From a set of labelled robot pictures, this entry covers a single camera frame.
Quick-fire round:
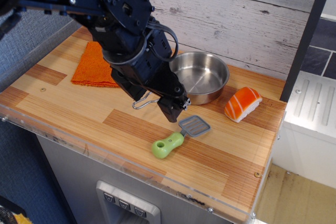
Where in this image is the stainless steel pan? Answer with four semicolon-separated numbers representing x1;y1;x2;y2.
169;51;229;105

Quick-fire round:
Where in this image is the silver dispenser button panel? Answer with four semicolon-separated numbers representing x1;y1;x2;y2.
96;180;161;223

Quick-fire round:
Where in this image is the green handled grey spatula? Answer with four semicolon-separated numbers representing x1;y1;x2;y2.
151;115;211;159

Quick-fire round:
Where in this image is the black cable loop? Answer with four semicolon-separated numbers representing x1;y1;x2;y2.
103;20;179;65

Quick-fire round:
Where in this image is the orange rag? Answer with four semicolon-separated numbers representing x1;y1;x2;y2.
71;41;119;88

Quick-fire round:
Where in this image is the salmon nigiri sushi toy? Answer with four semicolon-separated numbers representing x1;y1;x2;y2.
224;87;263;123

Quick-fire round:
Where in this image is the white grooved appliance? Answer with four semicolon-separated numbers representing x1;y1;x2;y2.
284;71;335;144

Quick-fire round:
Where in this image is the dark vertical post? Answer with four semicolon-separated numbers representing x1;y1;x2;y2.
280;0;327;102

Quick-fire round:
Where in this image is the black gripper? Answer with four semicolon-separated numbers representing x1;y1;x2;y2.
102;29;191;123

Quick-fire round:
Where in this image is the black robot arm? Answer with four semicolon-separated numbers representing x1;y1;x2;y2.
1;0;191;123

